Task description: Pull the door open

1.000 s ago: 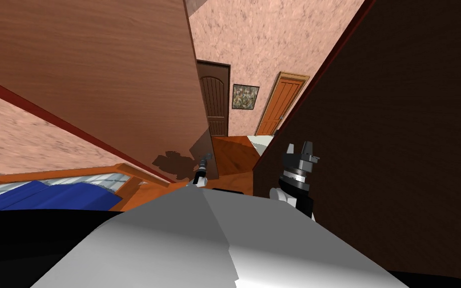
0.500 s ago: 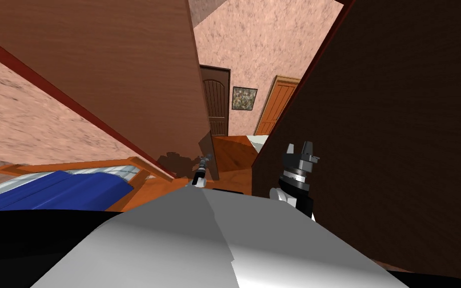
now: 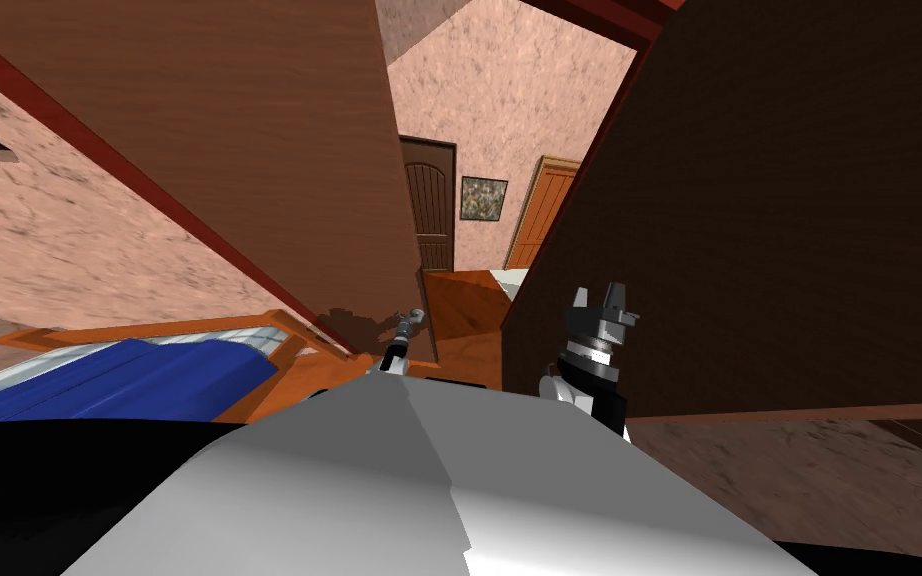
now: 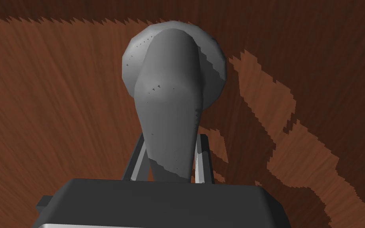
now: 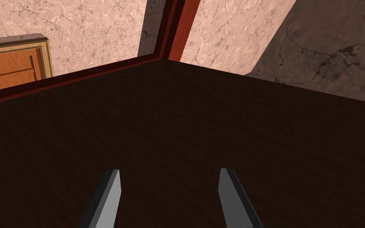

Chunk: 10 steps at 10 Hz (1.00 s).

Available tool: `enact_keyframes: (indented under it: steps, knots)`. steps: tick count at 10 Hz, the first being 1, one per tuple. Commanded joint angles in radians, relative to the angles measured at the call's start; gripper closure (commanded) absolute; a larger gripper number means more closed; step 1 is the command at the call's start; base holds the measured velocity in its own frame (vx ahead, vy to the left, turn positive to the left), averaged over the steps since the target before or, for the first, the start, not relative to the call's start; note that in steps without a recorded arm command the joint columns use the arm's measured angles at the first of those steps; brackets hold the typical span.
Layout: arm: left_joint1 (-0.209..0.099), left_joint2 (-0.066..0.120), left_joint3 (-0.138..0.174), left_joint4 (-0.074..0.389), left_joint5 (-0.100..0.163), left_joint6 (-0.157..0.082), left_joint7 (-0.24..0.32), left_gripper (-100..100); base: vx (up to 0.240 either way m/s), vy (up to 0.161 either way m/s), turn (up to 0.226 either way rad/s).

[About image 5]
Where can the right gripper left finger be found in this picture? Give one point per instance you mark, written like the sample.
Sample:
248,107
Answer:
106,202

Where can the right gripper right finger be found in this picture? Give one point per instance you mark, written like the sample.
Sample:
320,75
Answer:
234,202

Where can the orange panelled door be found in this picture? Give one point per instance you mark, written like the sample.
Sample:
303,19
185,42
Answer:
8,68

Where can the dark brown door leaf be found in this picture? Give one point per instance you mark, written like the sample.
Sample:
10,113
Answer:
182,133

